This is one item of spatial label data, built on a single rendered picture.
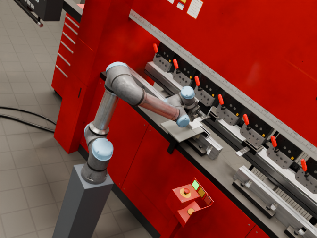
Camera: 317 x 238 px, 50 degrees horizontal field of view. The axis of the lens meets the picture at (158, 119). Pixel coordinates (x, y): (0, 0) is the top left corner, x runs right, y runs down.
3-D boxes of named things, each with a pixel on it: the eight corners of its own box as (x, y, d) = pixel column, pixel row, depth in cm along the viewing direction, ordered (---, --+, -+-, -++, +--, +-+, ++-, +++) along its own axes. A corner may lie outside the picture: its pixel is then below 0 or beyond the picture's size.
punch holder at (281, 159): (264, 154, 200) (279, 133, 190) (270, 149, 206) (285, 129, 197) (285, 171, 193) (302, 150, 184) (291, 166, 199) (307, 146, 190)
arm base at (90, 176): (86, 186, 186) (90, 174, 181) (76, 166, 195) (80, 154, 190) (110, 182, 195) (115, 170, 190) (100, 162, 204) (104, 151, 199)
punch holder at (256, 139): (237, 132, 208) (251, 111, 199) (244, 129, 214) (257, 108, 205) (257, 148, 202) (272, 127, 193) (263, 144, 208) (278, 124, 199)
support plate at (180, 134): (159, 124, 218) (160, 123, 218) (184, 115, 237) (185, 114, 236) (179, 142, 210) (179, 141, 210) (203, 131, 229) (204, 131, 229)
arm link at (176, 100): (166, 110, 189) (184, 102, 190) (159, 98, 197) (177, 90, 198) (169, 119, 195) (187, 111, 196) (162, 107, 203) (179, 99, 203)
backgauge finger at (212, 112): (190, 116, 240) (193, 111, 237) (210, 109, 258) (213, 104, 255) (202, 127, 234) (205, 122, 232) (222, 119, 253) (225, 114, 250)
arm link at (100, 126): (85, 153, 190) (116, 72, 162) (80, 135, 201) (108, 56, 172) (105, 154, 196) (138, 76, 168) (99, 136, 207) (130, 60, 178)
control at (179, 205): (164, 201, 214) (175, 182, 204) (183, 195, 224) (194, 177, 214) (183, 227, 203) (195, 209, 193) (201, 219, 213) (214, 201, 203)
